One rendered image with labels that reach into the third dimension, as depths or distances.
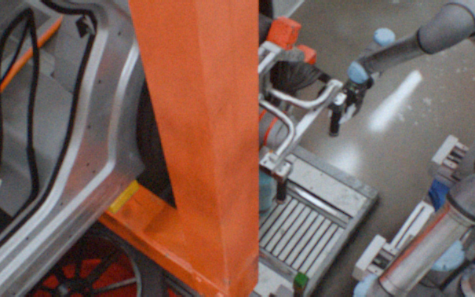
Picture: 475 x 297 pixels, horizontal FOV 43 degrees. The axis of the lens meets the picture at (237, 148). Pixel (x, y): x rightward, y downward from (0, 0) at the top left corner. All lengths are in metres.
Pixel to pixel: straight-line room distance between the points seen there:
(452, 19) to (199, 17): 1.09
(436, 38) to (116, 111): 0.98
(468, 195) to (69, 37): 1.28
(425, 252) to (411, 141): 1.78
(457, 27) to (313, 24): 1.86
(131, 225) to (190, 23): 1.30
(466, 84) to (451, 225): 2.14
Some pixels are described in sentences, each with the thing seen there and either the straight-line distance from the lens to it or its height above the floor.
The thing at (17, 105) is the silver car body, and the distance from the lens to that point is 2.14.
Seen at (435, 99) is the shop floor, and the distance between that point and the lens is 3.42.
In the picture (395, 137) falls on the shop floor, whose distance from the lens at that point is 3.22.
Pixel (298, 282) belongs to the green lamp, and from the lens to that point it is 2.08.
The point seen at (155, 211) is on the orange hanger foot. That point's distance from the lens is 2.19.
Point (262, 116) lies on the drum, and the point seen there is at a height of 0.92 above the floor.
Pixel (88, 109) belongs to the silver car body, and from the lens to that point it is 1.81.
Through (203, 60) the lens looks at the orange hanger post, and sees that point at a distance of 1.02.
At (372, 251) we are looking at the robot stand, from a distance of 2.03.
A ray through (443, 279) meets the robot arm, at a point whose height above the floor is 1.01.
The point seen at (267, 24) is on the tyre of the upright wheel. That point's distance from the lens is 2.06.
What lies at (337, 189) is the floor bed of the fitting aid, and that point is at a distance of 2.92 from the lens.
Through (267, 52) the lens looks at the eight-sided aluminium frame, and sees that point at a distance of 2.00.
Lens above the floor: 2.59
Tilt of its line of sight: 56 degrees down
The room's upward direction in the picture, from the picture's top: 3 degrees counter-clockwise
